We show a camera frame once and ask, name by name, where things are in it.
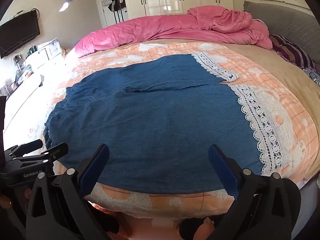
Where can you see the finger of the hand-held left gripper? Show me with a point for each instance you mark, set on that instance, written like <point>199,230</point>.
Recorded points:
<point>27,146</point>
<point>50,152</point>

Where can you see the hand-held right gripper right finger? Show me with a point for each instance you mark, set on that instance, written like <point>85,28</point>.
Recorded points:
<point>223,172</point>

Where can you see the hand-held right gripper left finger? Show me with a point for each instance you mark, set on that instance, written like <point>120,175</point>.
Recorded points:
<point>93,170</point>

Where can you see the blue denim pants lace trim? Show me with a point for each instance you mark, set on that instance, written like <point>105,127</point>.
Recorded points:
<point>150,120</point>

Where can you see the white drawer cabinet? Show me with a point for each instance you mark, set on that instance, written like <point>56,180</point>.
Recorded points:
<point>47,51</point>

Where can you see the orange printed blanket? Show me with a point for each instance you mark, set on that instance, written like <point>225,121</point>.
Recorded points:
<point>287,92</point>

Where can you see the beige bed sheet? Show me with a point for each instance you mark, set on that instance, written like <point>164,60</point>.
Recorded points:
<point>270,65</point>

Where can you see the blue floral pillow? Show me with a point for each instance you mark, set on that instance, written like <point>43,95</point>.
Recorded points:
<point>312,75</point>

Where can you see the purple striped pillow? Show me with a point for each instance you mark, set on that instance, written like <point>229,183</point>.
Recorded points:
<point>292,50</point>

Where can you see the white door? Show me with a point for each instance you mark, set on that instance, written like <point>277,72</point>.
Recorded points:
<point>106,17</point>

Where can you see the pink duvet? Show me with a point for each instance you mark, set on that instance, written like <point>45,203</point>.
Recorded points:
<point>150,27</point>

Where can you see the black striped handbag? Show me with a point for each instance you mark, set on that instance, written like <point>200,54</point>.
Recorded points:
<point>115,5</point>

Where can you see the grey quilted headboard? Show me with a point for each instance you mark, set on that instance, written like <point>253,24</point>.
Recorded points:
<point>287,22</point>

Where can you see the black wall television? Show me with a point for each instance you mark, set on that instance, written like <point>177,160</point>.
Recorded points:
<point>17,33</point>

